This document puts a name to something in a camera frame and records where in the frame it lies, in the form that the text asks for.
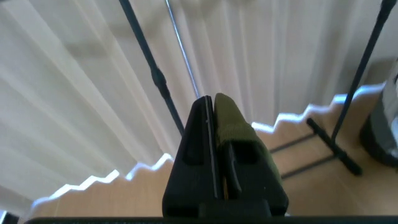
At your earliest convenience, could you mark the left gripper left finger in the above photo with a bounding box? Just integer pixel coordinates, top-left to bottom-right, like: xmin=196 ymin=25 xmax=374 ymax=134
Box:
xmin=162 ymin=95 xmax=223 ymax=218

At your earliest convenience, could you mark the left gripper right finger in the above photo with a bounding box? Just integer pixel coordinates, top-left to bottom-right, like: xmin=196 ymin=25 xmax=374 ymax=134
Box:
xmin=223 ymin=141 xmax=289 ymax=218

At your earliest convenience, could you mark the green sleeveless top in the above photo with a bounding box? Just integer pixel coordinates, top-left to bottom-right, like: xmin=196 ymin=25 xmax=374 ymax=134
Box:
xmin=213 ymin=92 xmax=283 ymax=187

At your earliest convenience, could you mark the black clothes rack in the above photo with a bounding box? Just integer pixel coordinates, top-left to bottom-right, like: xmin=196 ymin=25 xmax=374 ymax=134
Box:
xmin=119 ymin=0 xmax=397 ymax=180

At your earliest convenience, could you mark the white laundry basket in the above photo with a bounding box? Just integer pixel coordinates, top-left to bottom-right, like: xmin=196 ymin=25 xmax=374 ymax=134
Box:
xmin=359 ymin=58 xmax=398 ymax=169

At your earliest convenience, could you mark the beige curtain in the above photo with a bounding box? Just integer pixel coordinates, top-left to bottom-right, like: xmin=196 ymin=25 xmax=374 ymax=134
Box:
xmin=0 ymin=0 xmax=398 ymax=215

